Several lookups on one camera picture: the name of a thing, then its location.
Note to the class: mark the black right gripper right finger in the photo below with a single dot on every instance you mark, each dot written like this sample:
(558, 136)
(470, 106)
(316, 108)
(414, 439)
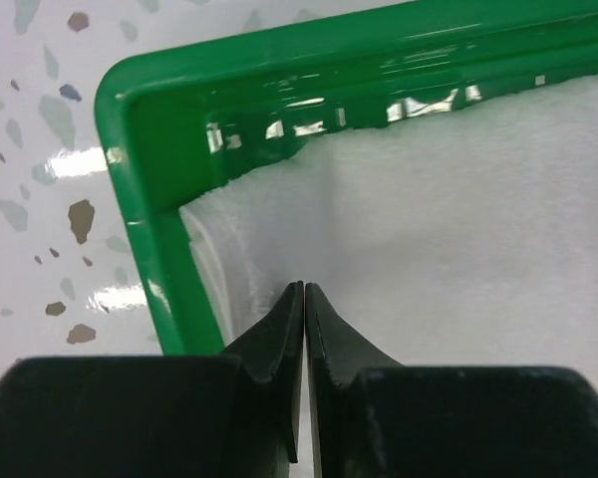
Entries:
(372, 416)

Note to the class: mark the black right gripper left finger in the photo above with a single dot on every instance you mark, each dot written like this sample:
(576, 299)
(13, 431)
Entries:
(233, 414)

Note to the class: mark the white towel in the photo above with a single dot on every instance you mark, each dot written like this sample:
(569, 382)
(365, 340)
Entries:
(470, 237)

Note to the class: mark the green plastic tray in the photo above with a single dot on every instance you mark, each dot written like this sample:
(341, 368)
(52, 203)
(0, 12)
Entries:
(176, 123)

